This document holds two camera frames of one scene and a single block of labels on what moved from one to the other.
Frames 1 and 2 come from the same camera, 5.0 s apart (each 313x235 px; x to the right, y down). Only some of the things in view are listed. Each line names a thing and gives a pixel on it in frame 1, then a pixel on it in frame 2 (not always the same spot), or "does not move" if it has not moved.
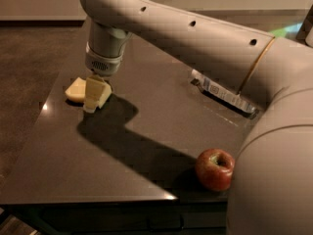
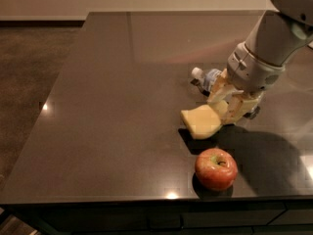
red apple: (214, 168) does not move
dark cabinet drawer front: (123, 217) does not move
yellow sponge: (77, 90) → (201, 120)
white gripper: (104, 64) → (252, 71)
